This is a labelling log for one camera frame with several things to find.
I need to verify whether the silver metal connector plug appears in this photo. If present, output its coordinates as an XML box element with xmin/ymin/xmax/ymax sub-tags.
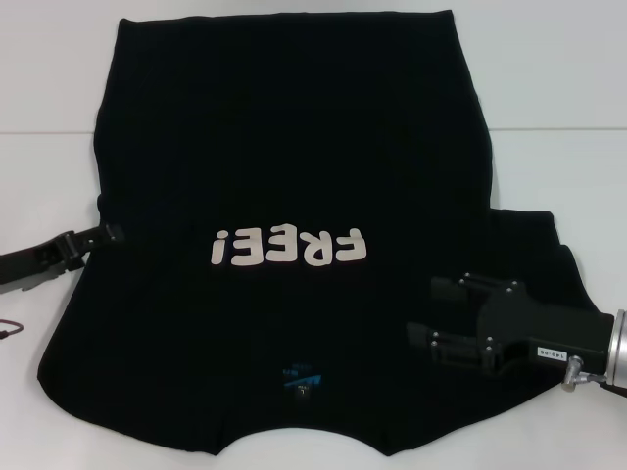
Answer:
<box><xmin>561</xmin><ymin>355</ymin><xmax>597</xmax><ymax>392</ymax></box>

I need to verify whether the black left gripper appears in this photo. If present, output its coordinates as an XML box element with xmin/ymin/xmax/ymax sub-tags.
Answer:
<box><xmin>0</xmin><ymin>223</ymin><xmax>125</xmax><ymax>295</ymax></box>

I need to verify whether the black shirt with FREE print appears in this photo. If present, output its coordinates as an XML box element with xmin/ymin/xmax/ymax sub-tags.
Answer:
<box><xmin>37</xmin><ymin>18</ymin><xmax>603</xmax><ymax>446</ymax></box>

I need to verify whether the reddish brown cable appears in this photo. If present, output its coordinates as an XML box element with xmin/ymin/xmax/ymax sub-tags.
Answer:
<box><xmin>0</xmin><ymin>316</ymin><xmax>26</xmax><ymax>341</ymax></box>
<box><xmin>590</xmin><ymin>372</ymin><xmax>627</xmax><ymax>401</ymax></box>

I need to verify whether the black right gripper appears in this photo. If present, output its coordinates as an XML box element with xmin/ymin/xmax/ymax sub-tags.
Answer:
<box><xmin>406</xmin><ymin>272</ymin><xmax>616</xmax><ymax>379</ymax></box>

